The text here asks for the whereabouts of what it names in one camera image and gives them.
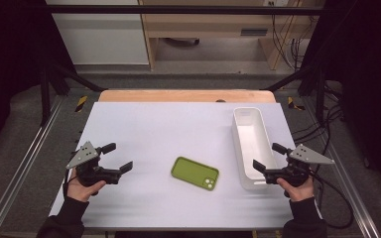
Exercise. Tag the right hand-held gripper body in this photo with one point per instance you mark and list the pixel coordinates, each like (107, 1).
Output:
(307, 155)

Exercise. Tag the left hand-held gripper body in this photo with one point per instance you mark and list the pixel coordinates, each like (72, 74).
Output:
(85, 155)

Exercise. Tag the white plastic bin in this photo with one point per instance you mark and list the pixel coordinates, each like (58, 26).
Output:
(253, 142)

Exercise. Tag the green phone case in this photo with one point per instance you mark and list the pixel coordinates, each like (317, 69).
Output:
(191, 172)

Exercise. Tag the person's left hand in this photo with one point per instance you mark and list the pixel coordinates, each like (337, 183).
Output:
(79, 192)

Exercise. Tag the person's right hand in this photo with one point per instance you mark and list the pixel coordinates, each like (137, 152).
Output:
(299, 192)

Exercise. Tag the white table mat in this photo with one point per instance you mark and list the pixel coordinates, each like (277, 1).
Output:
(162, 132)

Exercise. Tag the wooden table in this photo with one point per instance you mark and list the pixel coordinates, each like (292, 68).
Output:
(178, 95)

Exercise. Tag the black curtain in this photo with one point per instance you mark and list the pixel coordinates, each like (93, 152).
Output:
(10, 66)
(370, 82)

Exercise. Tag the white cabinet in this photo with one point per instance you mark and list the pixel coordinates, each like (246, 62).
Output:
(105, 43)

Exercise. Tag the light wooden desk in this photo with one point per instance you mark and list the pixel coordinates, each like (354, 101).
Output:
(211, 24)

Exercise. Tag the aluminium rail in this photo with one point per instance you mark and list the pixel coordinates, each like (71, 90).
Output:
(20, 172)
(350, 188)

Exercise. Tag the black frame strut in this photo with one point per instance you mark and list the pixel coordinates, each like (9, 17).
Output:
(319, 95)
(45, 99)

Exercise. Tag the black horizontal frame bar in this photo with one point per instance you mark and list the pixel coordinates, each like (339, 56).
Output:
(178, 9)

